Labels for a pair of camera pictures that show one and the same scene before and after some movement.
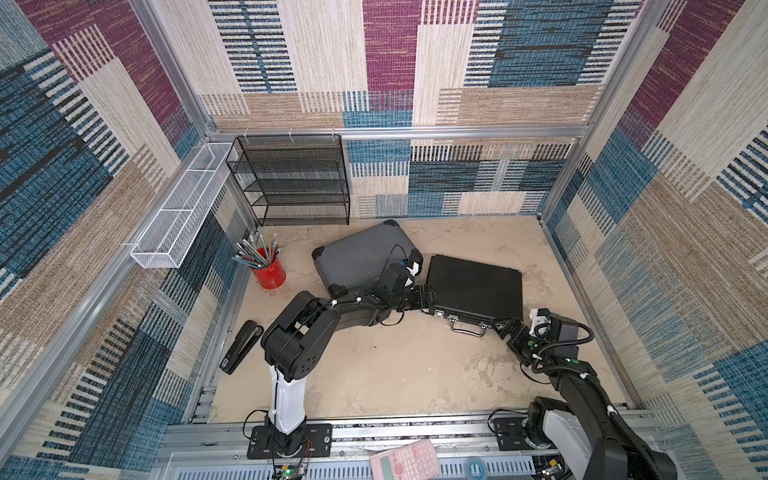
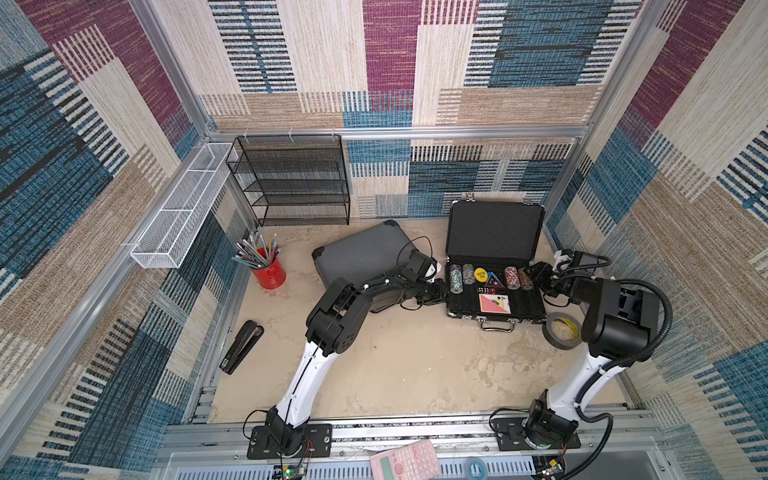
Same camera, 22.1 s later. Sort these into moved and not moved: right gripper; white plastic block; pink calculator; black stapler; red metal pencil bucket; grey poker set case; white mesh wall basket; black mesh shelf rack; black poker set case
Moved: right gripper; white plastic block; black poker set case
Not moved: red metal pencil bucket; black mesh shelf rack; grey poker set case; pink calculator; white mesh wall basket; black stapler
